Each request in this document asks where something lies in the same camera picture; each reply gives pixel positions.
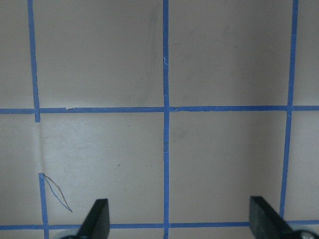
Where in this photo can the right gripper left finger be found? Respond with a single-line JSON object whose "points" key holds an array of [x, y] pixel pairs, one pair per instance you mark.
{"points": [[97, 223]]}

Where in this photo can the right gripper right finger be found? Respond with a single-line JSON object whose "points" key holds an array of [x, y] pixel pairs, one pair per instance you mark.
{"points": [[265, 222]]}

